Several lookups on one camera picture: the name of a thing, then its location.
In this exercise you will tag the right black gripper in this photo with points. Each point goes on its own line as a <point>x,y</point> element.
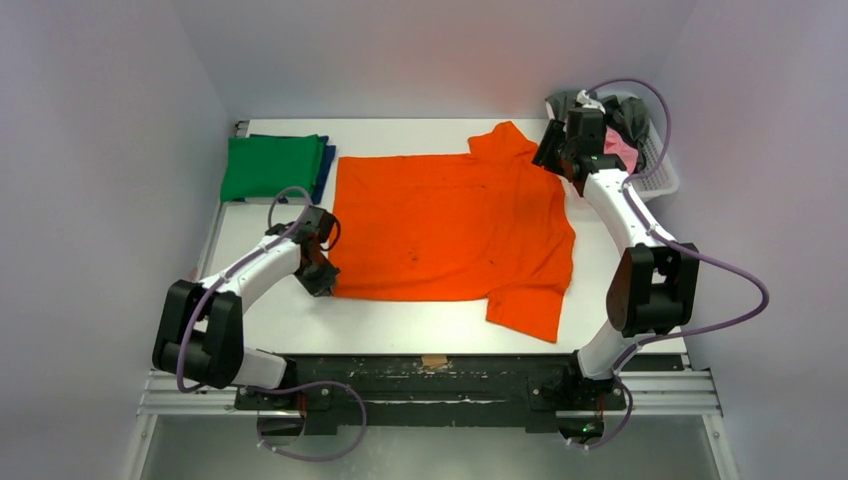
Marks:
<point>549,153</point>

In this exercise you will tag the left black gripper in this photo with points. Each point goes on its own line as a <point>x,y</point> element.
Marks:
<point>324,284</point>

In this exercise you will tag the orange t shirt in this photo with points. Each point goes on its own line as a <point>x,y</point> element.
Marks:
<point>484,224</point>

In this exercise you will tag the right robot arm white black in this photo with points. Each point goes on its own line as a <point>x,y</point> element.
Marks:
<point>652,290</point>

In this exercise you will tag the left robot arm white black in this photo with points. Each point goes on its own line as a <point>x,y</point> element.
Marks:
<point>201,338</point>

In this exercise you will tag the pink t shirt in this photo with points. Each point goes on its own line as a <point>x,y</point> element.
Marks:
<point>614,144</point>

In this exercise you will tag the dark grey t shirt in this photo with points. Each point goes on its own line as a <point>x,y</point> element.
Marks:
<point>627,115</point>

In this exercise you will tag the white plastic basket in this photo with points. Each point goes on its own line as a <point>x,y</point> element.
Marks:
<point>664,180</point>

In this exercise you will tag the folded blue t shirt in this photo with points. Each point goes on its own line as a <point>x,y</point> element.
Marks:
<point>324,169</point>

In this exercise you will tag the folded green t shirt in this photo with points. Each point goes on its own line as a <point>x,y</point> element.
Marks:
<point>241,173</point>

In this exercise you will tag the brown tape piece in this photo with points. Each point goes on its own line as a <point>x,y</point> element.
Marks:
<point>434,362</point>

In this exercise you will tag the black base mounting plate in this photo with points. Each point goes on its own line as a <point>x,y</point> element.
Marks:
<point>487,391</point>

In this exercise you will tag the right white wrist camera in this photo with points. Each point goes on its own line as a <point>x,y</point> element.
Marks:
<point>584,99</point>

